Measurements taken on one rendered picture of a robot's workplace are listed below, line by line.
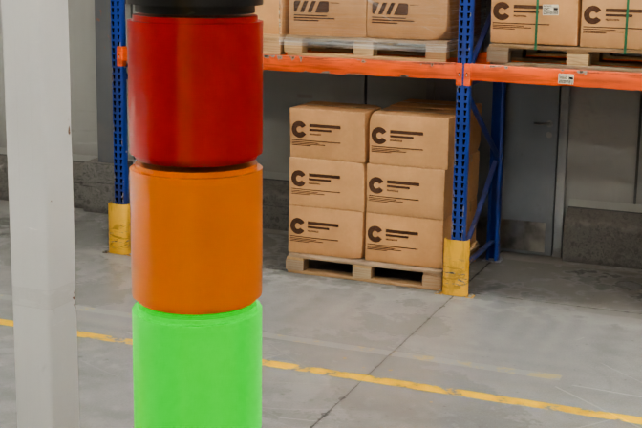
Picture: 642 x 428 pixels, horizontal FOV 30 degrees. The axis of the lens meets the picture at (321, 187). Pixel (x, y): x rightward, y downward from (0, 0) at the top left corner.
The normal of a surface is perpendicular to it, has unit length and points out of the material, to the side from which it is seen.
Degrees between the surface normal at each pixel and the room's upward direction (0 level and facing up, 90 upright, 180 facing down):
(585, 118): 90
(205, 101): 90
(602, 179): 90
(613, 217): 41
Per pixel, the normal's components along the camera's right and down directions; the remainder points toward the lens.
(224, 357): 0.48, 0.18
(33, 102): -0.40, 0.18
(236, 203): 0.69, 0.15
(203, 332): 0.24, 0.19
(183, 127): -0.02, 0.19
